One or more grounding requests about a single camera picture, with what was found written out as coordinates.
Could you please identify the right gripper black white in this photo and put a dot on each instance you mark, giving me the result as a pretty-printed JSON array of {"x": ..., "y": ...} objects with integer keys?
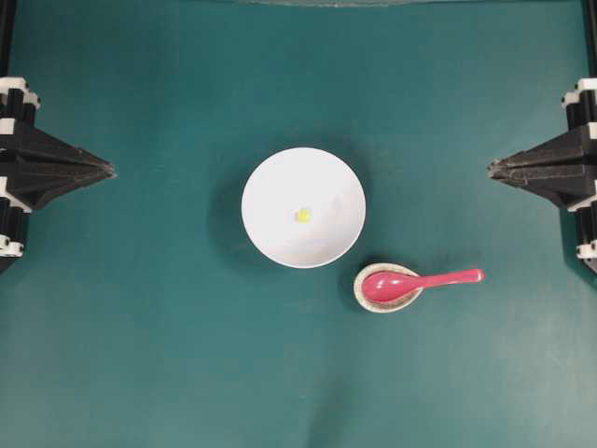
[{"x": 571, "y": 189}]

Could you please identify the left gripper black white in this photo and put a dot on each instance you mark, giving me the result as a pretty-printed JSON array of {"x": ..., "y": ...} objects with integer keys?
[{"x": 20, "y": 194}]

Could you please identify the red plastic spoon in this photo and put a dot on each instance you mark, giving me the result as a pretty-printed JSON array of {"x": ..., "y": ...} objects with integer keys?
[{"x": 388, "y": 286}]

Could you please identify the yellow hexagonal prism block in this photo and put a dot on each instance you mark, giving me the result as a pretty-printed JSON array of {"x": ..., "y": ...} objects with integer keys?
[{"x": 303, "y": 215}]

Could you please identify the beige crackle spoon rest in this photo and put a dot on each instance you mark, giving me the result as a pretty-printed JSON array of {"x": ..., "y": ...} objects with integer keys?
[{"x": 387, "y": 306}]

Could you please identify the white round bowl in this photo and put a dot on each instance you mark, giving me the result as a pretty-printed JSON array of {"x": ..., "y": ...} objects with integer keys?
[{"x": 296, "y": 178}]

